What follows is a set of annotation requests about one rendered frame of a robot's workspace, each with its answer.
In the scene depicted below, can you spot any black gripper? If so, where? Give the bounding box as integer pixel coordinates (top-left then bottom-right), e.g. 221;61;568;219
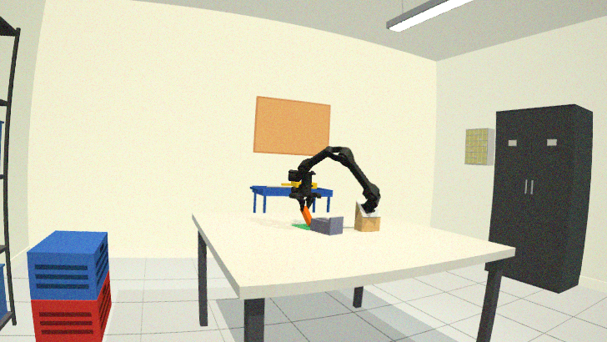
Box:
289;183;322;212

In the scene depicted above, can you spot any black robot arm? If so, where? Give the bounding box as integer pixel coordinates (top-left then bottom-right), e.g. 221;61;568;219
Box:
288;146;381;214

